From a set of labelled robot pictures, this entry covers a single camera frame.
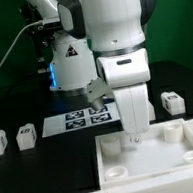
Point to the white square tabletop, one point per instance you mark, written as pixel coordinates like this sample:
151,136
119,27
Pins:
166,148

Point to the white sheet with tags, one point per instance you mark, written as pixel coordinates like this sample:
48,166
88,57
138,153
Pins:
76,120

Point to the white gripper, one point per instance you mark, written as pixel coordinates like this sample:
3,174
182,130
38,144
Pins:
126,75

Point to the black camera on stand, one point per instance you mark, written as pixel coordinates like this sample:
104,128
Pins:
41,31

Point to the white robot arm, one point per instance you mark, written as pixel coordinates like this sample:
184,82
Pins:
118,45

